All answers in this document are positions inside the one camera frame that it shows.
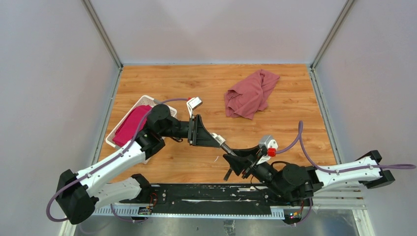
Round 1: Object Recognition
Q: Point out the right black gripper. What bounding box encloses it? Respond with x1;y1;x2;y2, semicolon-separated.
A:
222;145;284;197

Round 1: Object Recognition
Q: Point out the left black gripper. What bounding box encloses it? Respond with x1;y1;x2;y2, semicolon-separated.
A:
160;115;220;148

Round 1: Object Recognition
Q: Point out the white pipe elbow fitting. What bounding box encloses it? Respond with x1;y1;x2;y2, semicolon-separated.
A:
211;133;226;146

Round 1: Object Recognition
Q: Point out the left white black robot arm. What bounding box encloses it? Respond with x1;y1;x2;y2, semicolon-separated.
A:
51;104;225;225

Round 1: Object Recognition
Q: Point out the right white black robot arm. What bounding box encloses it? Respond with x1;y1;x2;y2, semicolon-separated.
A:
223;146;395;206

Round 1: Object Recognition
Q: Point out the dusty pink cloth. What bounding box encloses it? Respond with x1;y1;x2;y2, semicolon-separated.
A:
224;69;280;120

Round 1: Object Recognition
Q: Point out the white plastic basket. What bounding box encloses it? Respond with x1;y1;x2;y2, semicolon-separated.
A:
105;94;178;165

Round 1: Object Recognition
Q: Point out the magenta cloth in basket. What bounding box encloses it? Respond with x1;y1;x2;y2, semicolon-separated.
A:
112;105;152;147

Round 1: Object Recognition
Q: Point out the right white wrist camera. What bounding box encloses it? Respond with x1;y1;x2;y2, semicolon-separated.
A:
257;135;278;165

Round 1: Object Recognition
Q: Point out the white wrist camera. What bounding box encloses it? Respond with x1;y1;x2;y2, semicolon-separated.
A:
186;97;203;118
257;135;278;165

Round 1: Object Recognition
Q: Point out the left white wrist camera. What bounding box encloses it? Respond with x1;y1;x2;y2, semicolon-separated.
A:
186;97;203;118

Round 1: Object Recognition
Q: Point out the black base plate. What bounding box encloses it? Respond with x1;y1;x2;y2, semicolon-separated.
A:
122;183;312;216

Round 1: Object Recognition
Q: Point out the aluminium frame rail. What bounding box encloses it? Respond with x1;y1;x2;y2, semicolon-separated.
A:
87;183;365;219

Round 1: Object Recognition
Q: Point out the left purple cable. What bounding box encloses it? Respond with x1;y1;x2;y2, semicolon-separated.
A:
46;97;190;224

